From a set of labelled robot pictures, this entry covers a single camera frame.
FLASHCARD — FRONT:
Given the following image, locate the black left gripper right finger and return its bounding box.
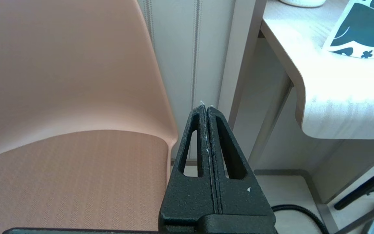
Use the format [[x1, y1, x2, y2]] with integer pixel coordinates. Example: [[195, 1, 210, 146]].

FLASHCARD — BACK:
[[207, 107, 277, 228]]

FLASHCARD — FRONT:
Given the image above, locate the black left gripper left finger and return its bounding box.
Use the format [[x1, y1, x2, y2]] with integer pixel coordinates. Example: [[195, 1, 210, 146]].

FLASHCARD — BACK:
[[159, 105, 218, 228]]

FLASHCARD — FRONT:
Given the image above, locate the white horse print pouch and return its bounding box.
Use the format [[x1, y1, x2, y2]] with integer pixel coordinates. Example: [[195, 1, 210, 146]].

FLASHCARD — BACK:
[[322, 0, 374, 60]]

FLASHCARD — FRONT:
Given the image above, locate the pink chair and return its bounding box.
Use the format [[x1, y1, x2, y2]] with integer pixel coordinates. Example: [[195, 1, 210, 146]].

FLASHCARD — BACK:
[[0, 0, 178, 232]]

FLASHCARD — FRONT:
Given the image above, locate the white ribbed ceramic mug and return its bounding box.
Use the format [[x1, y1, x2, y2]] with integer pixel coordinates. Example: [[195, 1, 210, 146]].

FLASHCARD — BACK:
[[278, 0, 326, 7]]

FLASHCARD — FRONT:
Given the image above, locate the black corrugated floor cable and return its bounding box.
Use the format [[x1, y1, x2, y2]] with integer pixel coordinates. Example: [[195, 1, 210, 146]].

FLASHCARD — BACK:
[[271, 204, 329, 234]]

